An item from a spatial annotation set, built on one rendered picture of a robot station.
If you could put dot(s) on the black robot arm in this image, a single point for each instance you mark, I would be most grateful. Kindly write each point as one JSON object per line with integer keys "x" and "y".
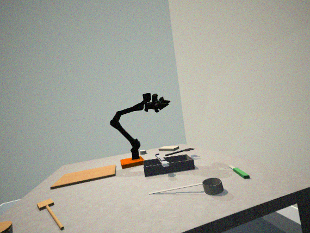
{"x": 138, "y": 107}

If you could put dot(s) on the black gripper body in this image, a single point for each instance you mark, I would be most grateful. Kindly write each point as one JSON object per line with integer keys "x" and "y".
{"x": 155, "y": 105}

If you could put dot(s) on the grey saucepan with long handle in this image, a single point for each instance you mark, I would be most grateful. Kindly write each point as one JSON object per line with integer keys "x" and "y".
{"x": 212, "y": 186}

